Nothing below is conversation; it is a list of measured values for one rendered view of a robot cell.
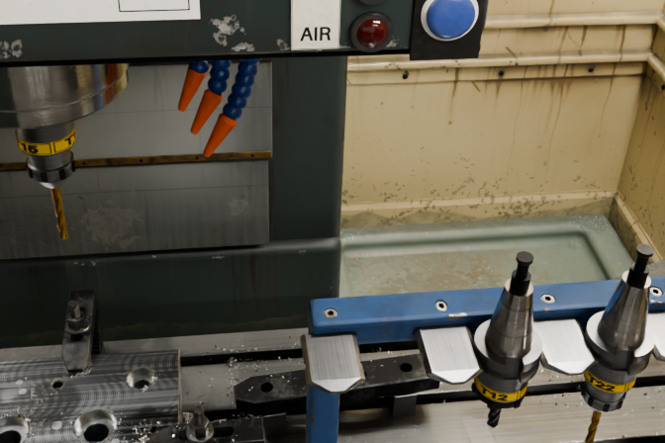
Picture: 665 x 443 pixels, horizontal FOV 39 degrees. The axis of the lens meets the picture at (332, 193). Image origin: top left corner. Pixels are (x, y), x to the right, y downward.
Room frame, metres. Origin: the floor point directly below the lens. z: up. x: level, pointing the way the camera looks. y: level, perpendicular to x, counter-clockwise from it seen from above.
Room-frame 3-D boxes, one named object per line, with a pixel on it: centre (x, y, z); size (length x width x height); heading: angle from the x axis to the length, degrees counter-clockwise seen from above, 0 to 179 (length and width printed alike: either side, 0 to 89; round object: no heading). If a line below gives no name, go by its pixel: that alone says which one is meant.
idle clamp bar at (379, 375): (0.82, -0.02, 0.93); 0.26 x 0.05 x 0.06; 104
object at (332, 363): (0.61, -0.01, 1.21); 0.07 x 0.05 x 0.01; 9
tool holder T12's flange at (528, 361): (0.63, -0.17, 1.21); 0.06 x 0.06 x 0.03
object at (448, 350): (0.62, -0.12, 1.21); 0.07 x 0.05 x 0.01; 9
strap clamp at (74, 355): (0.85, 0.31, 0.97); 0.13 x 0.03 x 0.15; 9
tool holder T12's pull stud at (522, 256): (0.63, -0.17, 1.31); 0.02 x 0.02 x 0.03
